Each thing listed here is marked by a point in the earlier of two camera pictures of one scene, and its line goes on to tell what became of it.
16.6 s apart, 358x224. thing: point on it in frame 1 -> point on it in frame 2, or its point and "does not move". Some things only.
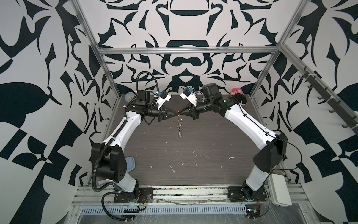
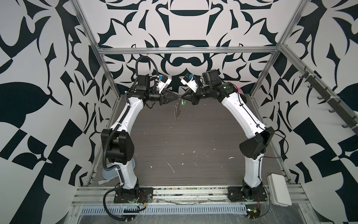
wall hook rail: (335, 104) does not move
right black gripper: (193, 112) -> (193, 98)
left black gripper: (163, 114) -> (165, 97)
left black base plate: (141, 195) does not move
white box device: (279, 191) does not move
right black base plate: (236, 194) does not move
